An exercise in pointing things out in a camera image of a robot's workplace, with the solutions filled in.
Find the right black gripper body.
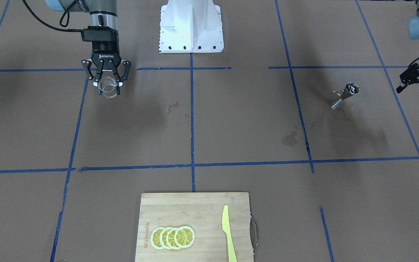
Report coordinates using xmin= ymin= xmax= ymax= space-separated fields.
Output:
xmin=91 ymin=41 xmax=121 ymax=68

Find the clear glass cup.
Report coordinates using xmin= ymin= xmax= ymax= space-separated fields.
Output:
xmin=97 ymin=77 xmax=119 ymax=99

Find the steel jigger measuring cup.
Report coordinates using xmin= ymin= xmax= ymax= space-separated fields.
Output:
xmin=330 ymin=82 xmax=360 ymax=111

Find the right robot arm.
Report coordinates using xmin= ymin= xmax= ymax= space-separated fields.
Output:
xmin=23 ymin=0 xmax=131 ymax=98

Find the wooden cutting board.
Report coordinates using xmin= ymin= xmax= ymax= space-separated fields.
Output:
xmin=135 ymin=192 xmax=254 ymax=262

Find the yellow plastic knife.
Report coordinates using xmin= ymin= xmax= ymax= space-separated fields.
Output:
xmin=222 ymin=205 xmax=237 ymax=262

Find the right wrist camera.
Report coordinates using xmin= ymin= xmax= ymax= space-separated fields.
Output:
xmin=80 ymin=26 xmax=118 ymax=43

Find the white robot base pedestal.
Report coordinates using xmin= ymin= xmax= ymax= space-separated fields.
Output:
xmin=159 ymin=0 xmax=224 ymax=53

